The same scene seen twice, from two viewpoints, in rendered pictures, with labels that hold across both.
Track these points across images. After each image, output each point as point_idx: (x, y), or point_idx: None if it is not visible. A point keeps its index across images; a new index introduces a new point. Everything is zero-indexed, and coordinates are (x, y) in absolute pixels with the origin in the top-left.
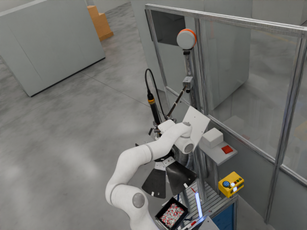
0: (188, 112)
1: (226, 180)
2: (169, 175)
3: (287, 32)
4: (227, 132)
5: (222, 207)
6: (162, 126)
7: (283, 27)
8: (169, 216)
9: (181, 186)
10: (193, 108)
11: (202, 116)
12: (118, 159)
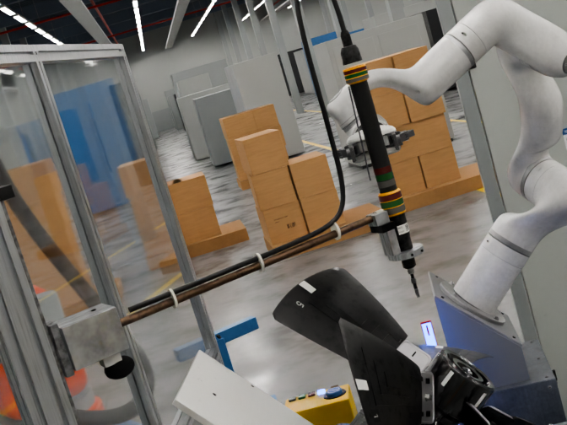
0: (204, 411)
1: (324, 400)
2: (466, 358)
3: (25, 55)
4: None
5: None
6: (381, 128)
7: (18, 45)
8: None
9: (453, 349)
10: (185, 391)
11: (201, 368)
12: (510, 2)
